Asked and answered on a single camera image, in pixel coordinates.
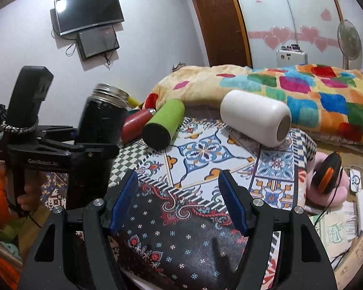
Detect black thermos cup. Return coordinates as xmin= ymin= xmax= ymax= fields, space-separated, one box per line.
xmin=75 ymin=83 xmax=129 ymax=144

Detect red thermos cup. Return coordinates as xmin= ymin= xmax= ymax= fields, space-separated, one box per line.
xmin=121 ymin=109 xmax=156 ymax=145

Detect green thermos cup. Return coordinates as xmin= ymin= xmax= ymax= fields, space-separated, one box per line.
xmin=142 ymin=99 xmax=185 ymax=151

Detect white thermos cup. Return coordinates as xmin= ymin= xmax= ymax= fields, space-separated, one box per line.
xmin=219 ymin=90 xmax=292 ymax=148

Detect person's left hand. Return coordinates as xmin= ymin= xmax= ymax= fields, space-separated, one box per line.
xmin=0 ymin=170 xmax=46 ymax=212

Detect yellow curved tube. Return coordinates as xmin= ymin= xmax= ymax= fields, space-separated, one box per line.
xmin=128 ymin=96 xmax=142 ymax=109

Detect black orange headphones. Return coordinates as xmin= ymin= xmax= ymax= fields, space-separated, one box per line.
xmin=311 ymin=152 xmax=342 ymax=195

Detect patterned table cloth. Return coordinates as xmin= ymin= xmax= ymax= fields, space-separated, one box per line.
xmin=109 ymin=118 xmax=317 ymax=289

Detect colourful patchwork blanket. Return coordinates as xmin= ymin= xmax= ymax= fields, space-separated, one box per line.
xmin=141 ymin=63 xmax=363 ymax=158

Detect white bedside cabinet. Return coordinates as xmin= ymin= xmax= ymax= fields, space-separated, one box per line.
xmin=276 ymin=44 xmax=308 ymax=67

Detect brown wooden door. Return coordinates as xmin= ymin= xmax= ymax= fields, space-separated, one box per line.
xmin=192 ymin=0 xmax=252 ymax=67

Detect standing electric fan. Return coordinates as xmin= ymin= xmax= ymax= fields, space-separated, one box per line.
xmin=337 ymin=20 xmax=362 ymax=69

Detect white sliding wardrobe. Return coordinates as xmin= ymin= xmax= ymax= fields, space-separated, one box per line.
xmin=238 ymin=0 xmax=363 ymax=69

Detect small black wall monitor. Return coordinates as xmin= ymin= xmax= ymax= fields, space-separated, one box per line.
xmin=76 ymin=25 xmax=120 ymax=60

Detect large black wall television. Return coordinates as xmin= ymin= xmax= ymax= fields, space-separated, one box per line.
xmin=54 ymin=0 xmax=124 ymax=36

